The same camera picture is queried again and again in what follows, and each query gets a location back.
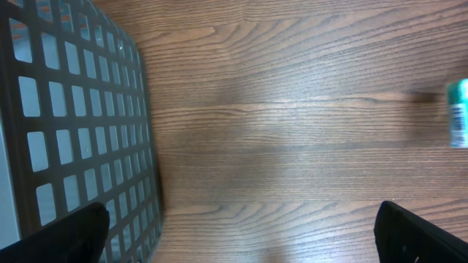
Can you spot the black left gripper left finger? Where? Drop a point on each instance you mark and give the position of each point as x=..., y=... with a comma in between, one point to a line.
x=79, y=237

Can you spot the teal tissue pack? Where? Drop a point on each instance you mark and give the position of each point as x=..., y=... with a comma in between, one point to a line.
x=457, y=113

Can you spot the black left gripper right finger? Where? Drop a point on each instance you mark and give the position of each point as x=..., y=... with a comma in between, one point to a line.
x=402, y=236

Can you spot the dark grey plastic basket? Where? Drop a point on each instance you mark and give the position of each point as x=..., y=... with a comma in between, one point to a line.
x=75, y=126

